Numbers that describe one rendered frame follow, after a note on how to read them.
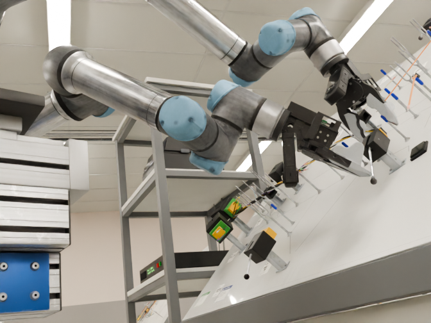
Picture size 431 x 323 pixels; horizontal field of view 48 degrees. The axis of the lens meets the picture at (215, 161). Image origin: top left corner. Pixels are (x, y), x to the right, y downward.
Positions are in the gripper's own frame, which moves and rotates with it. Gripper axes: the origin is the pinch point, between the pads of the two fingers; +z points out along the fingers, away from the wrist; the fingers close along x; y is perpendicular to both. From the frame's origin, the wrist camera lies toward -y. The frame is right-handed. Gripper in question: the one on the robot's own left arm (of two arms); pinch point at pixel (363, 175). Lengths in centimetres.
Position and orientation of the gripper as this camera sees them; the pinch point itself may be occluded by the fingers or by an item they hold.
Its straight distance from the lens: 101.6
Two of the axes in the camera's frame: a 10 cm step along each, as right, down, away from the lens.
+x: 1.2, 1.3, 9.8
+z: 8.8, 4.4, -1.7
